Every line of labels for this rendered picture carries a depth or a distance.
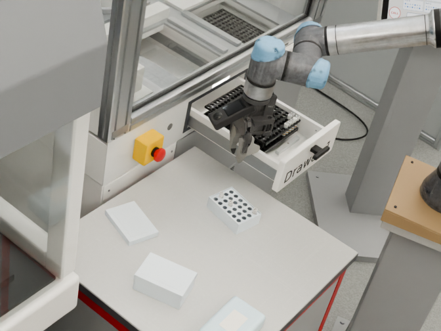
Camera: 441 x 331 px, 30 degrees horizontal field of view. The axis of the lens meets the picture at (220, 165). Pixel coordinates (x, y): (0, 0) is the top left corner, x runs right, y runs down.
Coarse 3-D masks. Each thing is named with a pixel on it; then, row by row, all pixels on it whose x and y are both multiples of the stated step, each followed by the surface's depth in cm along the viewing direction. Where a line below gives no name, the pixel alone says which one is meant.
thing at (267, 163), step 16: (240, 80) 251; (208, 96) 242; (192, 112) 235; (192, 128) 237; (208, 128) 233; (224, 128) 230; (304, 128) 243; (320, 128) 239; (224, 144) 232; (256, 160) 227; (272, 160) 223; (272, 176) 225
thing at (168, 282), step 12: (144, 264) 197; (156, 264) 198; (168, 264) 198; (144, 276) 194; (156, 276) 195; (168, 276) 195; (180, 276) 196; (192, 276) 197; (144, 288) 195; (156, 288) 194; (168, 288) 193; (180, 288) 193; (168, 300) 195; (180, 300) 193
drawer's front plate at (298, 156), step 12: (336, 120) 237; (324, 132) 232; (336, 132) 239; (312, 144) 228; (324, 144) 236; (288, 156) 220; (300, 156) 225; (312, 156) 233; (288, 168) 222; (300, 168) 230; (276, 180) 223; (288, 180) 227
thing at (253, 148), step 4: (252, 136) 214; (240, 140) 214; (252, 140) 215; (240, 144) 215; (252, 144) 216; (256, 144) 217; (240, 148) 215; (248, 148) 216; (252, 148) 217; (256, 148) 217; (240, 152) 215; (248, 152) 217; (252, 152) 218; (256, 152) 218; (236, 156) 218; (240, 156) 216; (244, 156) 216; (240, 160) 218
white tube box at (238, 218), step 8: (224, 192) 225; (232, 192) 226; (208, 200) 223; (216, 200) 223; (224, 200) 223; (240, 200) 224; (216, 208) 221; (224, 208) 221; (232, 208) 221; (240, 208) 222; (248, 208) 222; (224, 216) 219; (232, 216) 219; (240, 216) 219; (248, 216) 221; (256, 216) 219; (232, 224) 218; (240, 224) 216; (248, 224) 219; (256, 224) 222
